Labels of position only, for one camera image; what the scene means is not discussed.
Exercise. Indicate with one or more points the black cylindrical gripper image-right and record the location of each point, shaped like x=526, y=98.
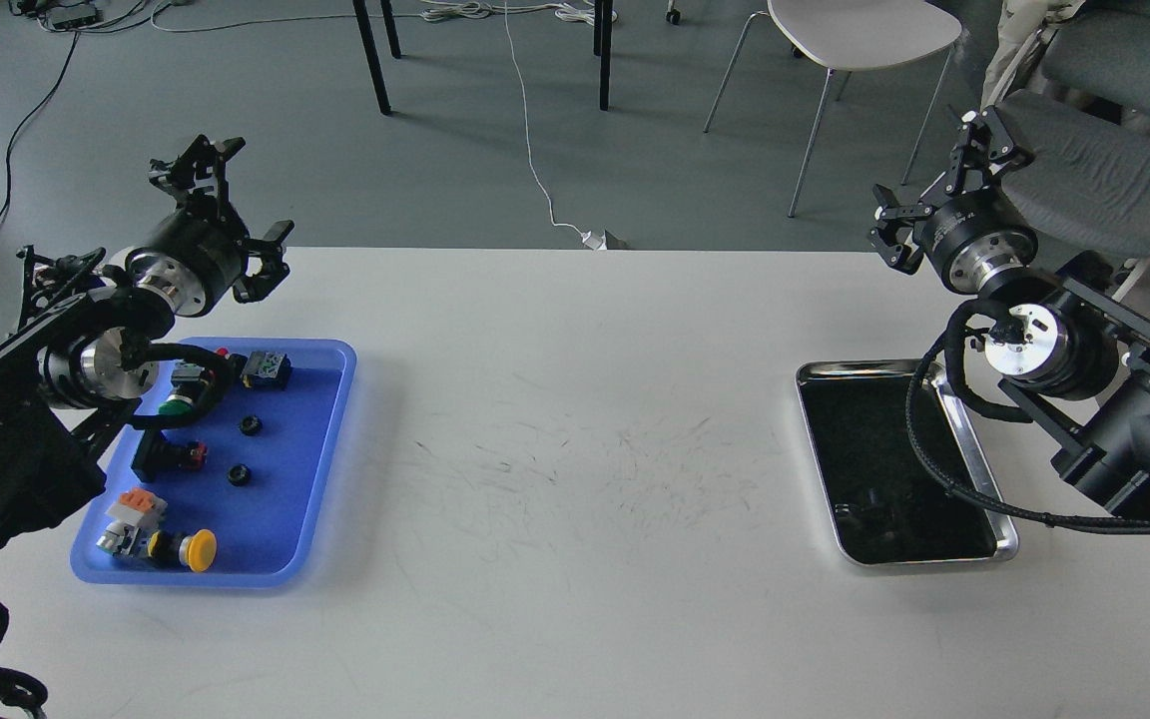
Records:
x=976, y=234

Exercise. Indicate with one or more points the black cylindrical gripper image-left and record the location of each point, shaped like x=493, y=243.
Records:
x=188, y=258

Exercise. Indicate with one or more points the blue plastic tray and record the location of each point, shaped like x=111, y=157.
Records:
x=269, y=451

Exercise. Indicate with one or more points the silver metal tray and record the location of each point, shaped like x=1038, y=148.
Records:
x=886, y=511

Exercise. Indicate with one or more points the grey padded chair near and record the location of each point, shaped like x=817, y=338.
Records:
x=1089, y=182

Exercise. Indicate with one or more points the grey padded chair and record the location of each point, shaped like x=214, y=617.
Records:
x=1089, y=182
x=1104, y=50

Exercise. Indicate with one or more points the grey green contact block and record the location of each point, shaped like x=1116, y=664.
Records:
x=266, y=369

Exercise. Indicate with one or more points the white chair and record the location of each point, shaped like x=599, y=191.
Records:
x=854, y=36

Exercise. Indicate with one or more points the black table leg left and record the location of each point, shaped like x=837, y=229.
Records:
x=370, y=49

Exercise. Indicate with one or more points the black table leg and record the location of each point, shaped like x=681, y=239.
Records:
x=370, y=49
x=603, y=15

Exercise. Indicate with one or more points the black power strip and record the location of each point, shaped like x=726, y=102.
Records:
x=63, y=17

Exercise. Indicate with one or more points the grey padded chair far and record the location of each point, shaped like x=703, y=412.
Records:
x=1104, y=50

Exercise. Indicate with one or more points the orange white contact block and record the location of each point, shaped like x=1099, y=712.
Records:
x=138, y=508

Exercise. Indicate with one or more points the white power adapter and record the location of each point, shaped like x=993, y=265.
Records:
x=602, y=241

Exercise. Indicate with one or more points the black table leg right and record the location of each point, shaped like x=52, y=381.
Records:
x=603, y=15

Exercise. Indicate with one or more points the green push button switch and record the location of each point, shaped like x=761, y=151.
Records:
x=189, y=383

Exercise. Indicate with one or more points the yellow push button switch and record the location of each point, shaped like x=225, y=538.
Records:
x=163, y=549

